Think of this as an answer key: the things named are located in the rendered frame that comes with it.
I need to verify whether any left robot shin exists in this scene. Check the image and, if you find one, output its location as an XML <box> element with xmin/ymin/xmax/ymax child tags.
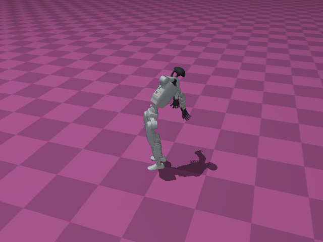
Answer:
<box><xmin>151</xmin><ymin>144</ymin><xmax>161</xmax><ymax>166</ymax></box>

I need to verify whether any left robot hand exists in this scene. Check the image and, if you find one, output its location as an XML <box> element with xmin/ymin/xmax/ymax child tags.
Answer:
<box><xmin>170</xmin><ymin>97</ymin><xmax>180</xmax><ymax>108</ymax></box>

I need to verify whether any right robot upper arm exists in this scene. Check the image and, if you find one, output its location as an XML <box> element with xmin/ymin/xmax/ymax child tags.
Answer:
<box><xmin>178</xmin><ymin>88</ymin><xmax>185</xmax><ymax>102</ymax></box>

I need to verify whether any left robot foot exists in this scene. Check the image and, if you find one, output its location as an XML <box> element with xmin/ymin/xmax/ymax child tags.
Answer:
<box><xmin>147</xmin><ymin>163</ymin><xmax>165</xmax><ymax>170</ymax></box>

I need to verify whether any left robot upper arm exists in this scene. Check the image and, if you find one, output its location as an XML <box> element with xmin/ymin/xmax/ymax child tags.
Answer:
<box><xmin>159</xmin><ymin>76</ymin><xmax>178</xmax><ymax>86</ymax></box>

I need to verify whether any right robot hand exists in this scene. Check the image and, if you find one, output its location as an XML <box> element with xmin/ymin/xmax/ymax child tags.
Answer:
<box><xmin>180</xmin><ymin>108</ymin><xmax>191</xmax><ymax>120</ymax></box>

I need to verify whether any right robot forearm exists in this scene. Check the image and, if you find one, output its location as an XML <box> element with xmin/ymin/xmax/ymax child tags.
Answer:
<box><xmin>180</xmin><ymin>100</ymin><xmax>186</xmax><ymax>110</ymax></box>

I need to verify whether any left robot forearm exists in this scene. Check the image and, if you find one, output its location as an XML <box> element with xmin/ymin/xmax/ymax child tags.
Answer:
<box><xmin>174</xmin><ymin>79</ymin><xmax>180</xmax><ymax>100</ymax></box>

